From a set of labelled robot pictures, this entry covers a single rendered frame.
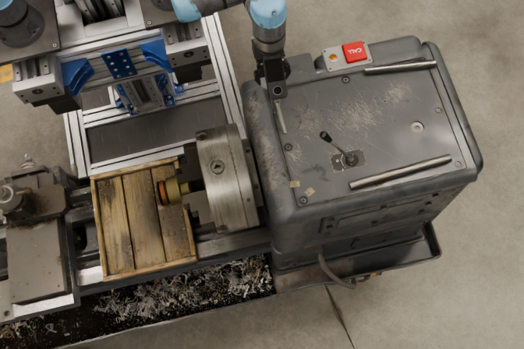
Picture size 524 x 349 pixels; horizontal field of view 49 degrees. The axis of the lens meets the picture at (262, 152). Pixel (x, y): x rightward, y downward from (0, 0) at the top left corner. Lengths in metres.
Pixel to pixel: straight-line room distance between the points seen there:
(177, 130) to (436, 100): 1.44
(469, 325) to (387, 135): 1.42
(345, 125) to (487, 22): 1.96
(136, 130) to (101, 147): 0.18
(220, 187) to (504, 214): 1.75
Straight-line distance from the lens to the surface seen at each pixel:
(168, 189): 1.69
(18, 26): 1.94
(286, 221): 1.51
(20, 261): 1.94
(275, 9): 1.22
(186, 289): 2.15
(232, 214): 1.60
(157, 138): 2.77
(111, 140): 2.82
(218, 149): 1.59
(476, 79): 3.24
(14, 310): 1.96
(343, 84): 1.65
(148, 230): 1.92
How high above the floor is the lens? 2.70
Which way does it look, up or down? 69 degrees down
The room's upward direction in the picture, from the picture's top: 5 degrees counter-clockwise
